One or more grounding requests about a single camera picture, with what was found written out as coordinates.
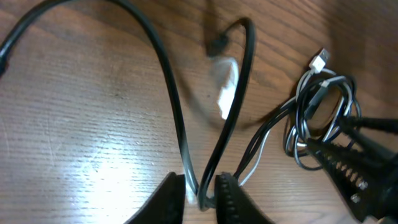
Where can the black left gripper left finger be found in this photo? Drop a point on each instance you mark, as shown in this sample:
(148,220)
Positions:
(165,205)

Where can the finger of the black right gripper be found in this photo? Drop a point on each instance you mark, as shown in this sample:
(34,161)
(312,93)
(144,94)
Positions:
(368,186)
(371,149)

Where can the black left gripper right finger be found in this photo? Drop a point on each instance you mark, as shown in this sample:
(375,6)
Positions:
(233,205)

